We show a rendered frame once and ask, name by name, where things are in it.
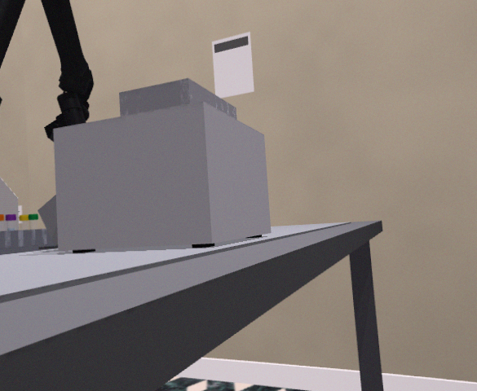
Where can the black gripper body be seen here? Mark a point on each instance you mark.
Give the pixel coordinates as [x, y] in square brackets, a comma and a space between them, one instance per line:
[74, 116]

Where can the small tube with violet cap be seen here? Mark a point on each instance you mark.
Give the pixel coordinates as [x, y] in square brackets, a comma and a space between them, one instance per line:
[10, 218]

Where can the grey bench mat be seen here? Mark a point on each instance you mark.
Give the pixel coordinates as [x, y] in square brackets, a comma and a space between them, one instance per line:
[31, 273]

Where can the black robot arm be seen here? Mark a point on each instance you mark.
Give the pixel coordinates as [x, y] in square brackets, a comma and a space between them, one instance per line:
[75, 70]

